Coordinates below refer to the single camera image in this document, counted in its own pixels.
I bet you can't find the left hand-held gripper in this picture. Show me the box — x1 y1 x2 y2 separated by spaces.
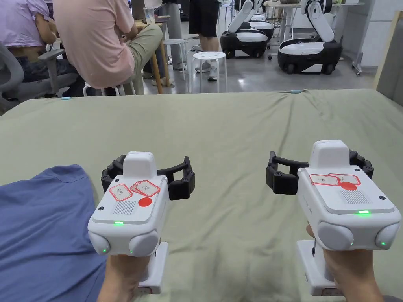
87 151 196 295

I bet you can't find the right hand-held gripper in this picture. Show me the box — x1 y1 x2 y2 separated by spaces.
266 140 403 296

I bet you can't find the person's left hand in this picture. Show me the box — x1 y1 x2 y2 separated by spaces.
97 253 155 302

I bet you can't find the person's right hand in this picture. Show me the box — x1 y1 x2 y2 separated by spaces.
305 225 386 302

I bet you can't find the bed with pale green sheet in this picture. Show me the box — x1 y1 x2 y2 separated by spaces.
0 88 403 302

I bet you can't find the white round stool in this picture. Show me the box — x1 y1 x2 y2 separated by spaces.
191 51 228 94
82 79 137 97
163 39 189 81

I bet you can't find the wooden table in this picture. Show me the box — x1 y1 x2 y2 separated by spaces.
133 18 175 95

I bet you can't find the blue shirt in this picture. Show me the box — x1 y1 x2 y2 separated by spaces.
0 164 108 302

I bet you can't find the white and black robot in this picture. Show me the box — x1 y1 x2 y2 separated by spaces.
220 0 275 59
277 0 344 76

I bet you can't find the grey office chair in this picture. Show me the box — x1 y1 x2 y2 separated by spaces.
0 42 79 111

